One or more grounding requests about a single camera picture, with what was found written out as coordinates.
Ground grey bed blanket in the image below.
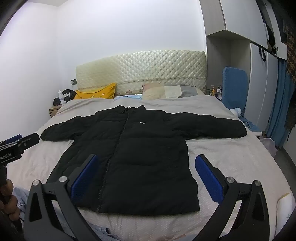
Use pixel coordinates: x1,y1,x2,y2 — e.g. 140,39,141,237
0,93,296,241

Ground brown checked garment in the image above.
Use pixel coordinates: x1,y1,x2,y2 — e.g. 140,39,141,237
280,22,296,131

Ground cream quilted headboard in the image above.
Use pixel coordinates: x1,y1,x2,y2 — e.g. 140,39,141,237
75,51,207,96

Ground black puffer jacket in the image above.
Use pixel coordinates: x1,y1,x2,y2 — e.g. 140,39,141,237
40,105,248,214

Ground person's left hand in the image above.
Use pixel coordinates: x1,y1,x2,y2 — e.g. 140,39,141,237
0,179,21,216

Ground light blue bed sheet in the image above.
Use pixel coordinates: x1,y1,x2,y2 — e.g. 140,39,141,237
113,94,144,102

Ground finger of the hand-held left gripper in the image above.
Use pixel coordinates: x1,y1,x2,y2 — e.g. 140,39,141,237
0,134,23,144
20,133,40,150

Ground wooden nightstand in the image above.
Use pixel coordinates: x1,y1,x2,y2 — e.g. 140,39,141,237
48,105,63,118

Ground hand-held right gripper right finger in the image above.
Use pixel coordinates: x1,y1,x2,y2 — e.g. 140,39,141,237
195,154,271,241

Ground blue cloth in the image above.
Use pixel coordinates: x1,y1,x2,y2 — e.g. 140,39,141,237
240,115,263,133

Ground grey white wardrobe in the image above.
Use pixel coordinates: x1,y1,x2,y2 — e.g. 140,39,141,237
200,0,289,142

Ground white cushion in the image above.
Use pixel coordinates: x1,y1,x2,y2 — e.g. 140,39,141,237
276,192,295,223

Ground yellow pillow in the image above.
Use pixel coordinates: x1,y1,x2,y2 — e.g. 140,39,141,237
73,83,117,100

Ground beige grey pillow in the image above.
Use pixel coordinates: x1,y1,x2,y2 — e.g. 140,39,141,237
142,85,205,100

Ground blue curtain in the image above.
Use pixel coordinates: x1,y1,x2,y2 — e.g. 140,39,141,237
265,58,296,149

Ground black bag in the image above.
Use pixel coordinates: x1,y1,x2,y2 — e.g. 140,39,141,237
62,89,78,102

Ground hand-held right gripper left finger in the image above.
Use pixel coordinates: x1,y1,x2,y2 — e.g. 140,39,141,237
24,153,99,241

